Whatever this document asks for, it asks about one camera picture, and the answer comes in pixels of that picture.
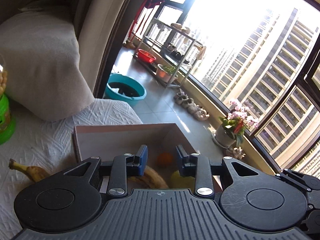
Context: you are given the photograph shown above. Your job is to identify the white textured tablecloth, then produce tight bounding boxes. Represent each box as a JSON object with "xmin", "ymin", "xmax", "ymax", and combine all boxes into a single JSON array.
[{"xmin": 0, "ymin": 97, "xmax": 144, "ymax": 240}]

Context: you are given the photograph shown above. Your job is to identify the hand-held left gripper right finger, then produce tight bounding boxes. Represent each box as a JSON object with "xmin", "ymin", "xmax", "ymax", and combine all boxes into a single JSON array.
[{"xmin": 176, "ymin": 144, "xmax": 259, "ymax": 196}]

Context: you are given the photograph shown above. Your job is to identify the yellow pear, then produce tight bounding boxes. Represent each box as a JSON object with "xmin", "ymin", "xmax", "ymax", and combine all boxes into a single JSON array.
[{"xmin": 170, "ymin": 170, "xmax": 198, "ymax": 190}]

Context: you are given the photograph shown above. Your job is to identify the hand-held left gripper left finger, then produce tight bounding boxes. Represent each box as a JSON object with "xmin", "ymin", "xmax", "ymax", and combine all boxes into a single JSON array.
[{"xmin": 64, "ymin": 144, "xmax": 148, "ymax": 198}]

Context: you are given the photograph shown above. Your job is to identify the beige pillow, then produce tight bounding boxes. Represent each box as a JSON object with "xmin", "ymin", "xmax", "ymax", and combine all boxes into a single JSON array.
[{"xmin": 0, "ymin": 0, "xmax": 140, "ymax": 122}]

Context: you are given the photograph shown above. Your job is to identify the small ceramic figurine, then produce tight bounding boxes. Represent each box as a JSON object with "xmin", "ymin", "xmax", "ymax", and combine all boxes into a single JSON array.
[{"xmin": 226, "ymin": 146, "xmax": 245, "ymax": 160}]

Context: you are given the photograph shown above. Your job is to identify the teal plastic basin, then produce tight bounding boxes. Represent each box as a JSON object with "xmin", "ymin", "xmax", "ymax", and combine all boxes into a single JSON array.
[{"xmin": 104, "ymin": 73, "xmax": 147, "ymax": 107}]

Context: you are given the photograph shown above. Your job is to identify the spotted yellow banana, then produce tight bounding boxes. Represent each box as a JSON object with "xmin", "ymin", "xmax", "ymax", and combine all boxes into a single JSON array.
[
  {"xmin": 9, "ymin": 159, "xmax": 53, "ymax": 183},
  {"xmin": 127, "ymin": 165, "xmax": 170, "ymax": 189}
]

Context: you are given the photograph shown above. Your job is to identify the beige curtain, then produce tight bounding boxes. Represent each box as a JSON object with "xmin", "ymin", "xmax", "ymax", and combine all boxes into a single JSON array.
[{"xmin": 75, "ymin": 0, "xmax": 155, "ymax": 98}]

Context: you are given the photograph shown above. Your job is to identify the small tangerine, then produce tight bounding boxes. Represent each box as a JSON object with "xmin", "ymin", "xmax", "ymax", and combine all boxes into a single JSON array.
[{"xmin": 157, "ymin": 152, "xmax": 174, "ymax": 168}]

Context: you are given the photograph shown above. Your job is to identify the white pot pink flowers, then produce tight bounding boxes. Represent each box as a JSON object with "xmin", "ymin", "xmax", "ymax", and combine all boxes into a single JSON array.
[{"xmin": 214, "ymin": 99, "xmax": 260, "ymax": 148}]

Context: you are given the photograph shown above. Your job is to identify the group of stored shoes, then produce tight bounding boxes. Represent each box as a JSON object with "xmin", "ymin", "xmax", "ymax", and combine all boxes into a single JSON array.
[{"xmin": 155, "ymin": 21, "xmax": 204, "ymax": 58}]

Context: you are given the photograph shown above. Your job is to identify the green gumball dispenser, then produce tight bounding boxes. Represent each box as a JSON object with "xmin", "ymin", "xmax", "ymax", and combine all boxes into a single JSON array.
[{"xmin": 0, "ymin": 55, "xmax": 16, "ymax": 145}]

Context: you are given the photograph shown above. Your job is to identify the potted green plant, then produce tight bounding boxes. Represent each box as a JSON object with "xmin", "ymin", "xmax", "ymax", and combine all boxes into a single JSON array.
[{"xmin": 156, "ymin": 64, "xmax": 178, "ymax": 83}]

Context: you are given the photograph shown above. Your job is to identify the metal shoe rack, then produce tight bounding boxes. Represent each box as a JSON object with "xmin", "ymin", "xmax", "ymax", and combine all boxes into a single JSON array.
[{"xmin": 136, "ymin": 17, "xmax": 204, "ymax": 88}]

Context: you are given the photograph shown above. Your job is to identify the tall apartment building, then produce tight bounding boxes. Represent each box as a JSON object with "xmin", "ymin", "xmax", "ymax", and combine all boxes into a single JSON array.
[{"xmin": 200, "ymin": 7, "xmax": 320, "ymax": 178}]

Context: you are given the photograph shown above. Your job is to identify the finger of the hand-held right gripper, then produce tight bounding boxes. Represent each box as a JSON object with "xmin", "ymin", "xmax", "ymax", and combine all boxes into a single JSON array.
[
  {"xmin": 275, "ymin": 169, "xmax": 320, "ymax": 193},
  {"xmin": 299, "ymin": 192, "xmax": 320, "ymax": 233}
]

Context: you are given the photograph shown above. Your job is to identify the beige small shoe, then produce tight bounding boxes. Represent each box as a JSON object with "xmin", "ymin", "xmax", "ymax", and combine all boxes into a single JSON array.
[
  {"xmin": 190, "ymin": 106, "xmax": 207, "ymax": 117},
  {"xmin": 196, "ymin": 110, "xmax": 210, "ymax": 122},
  {"xmin": 175, "ymin": 92, "xmax": 188, "ymax": 104},
  {"xmin": 182, "ymin": 97, "xmax": 196, "ymax": 108}
]

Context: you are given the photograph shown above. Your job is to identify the pink cardboard box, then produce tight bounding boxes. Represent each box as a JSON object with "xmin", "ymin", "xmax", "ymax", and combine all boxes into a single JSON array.
[{"xmin": 72, "ymin": 123, "xmax": 223, "ymax": 193}]

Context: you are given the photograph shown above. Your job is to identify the red plastic basin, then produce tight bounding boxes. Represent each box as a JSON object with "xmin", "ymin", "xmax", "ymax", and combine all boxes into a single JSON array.
[{"xmin": 135, "ymin": 49, "xmax": 157, "ymax": 64}]

